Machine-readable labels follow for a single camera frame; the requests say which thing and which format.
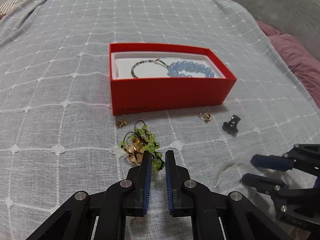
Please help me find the purple pillow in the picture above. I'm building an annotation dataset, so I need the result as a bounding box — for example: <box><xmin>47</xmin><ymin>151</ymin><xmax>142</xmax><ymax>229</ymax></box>
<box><xmin>257</xmin><ymin>21</ymin><xmax>320</xmax><ymax>105</ymax></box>

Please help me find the black hair claw clip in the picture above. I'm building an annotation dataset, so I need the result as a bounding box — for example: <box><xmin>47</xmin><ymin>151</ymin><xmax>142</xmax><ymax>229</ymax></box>
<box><xmin>222</xmin><ymin>115</ymin><xmax>241</xmax><ymax>136</ymax></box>

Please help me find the blue bead bracelet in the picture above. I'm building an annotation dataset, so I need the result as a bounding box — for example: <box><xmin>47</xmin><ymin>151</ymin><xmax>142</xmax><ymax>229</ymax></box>
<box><xmin>166</xmin><ymin>60</ymin><xmax>216</xmax><ymax>79</ymax></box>

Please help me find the green bead bracelet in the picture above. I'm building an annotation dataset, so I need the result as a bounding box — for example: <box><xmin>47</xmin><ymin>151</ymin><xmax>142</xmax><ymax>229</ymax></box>
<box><xmin>120</xmin><ymin>120</ymin><xmax>166</xmax><ymax>172</ymax></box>

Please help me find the grey checked bed blanket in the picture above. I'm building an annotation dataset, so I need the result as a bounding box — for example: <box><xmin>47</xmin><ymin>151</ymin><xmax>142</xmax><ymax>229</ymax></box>
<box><xmin>1</xmin><ymin>0</ymin><xmax>319</xmax><ymax>239</ymax></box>

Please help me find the gold knot ring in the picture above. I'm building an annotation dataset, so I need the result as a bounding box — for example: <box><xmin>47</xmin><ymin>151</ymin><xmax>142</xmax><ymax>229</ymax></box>
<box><xmin>121</xmin><ymin>137</ymin><xmax>147</xmax><ymax>165</ymax></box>

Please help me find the small gold earring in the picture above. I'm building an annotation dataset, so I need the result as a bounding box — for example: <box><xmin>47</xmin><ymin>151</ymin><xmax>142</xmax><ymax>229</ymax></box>
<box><xmin>116</xmin><ymin>119</ymin><xmax>127</xmax><ymax>129</ymax></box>

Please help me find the white pearl bracelet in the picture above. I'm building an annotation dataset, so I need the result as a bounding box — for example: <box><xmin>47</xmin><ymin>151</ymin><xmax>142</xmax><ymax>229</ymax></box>
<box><xmin>214</xmin><ymin>161</ymin><xmax>237</xmax><ymax>188</ymax></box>

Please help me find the multicolour seed bead bracelet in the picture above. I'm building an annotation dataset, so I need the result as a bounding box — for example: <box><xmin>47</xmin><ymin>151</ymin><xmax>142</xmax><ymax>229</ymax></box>
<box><xmin>130</xmin><ymin>57</ymin><xmax>169</xmax><ymax>79</ymax></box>

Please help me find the grey sofa backrest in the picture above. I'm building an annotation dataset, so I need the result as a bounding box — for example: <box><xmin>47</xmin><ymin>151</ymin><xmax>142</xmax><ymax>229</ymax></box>
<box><xmin>232</xmin><ymin>0</ymin><xmax>320</xmax><ymax>59</ymax></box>

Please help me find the red cardboard box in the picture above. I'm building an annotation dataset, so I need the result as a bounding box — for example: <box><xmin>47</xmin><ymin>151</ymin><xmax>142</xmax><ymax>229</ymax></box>
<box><xmin>108</xmin><ymin>43</ymin><xmax>237</xmax><ymax>115</ymax></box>

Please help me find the gold earring with chain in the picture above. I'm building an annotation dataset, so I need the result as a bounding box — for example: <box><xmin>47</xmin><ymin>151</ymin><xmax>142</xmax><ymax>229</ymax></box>
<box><xmin>199</xmin><ymin>113</ymin><xmax>212</xmax><ymax>124</ymax></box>

